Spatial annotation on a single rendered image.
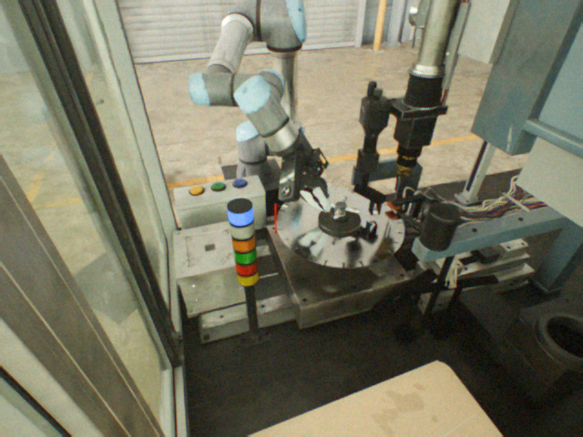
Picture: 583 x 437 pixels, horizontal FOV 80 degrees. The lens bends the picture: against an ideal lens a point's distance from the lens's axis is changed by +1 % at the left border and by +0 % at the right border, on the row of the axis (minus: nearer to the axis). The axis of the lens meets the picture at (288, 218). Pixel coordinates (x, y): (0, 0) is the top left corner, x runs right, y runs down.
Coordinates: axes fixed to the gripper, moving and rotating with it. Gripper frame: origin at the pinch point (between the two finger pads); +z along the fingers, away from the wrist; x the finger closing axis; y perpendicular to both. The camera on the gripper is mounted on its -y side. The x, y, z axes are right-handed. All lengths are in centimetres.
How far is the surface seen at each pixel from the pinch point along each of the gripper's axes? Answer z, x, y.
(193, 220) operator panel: -8.5, 43.6, -5.0
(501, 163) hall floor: 172, 0, 226
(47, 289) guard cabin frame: -41, -22, -52
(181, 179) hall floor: 26, 198, 98
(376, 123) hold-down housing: -13.4, -17.5, 10.5
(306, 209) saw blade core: 0.6, 7.3, 2.0
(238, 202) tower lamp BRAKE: -23.5, -3.7, -21.9
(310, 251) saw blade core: 1.2, 0.0, -12.7
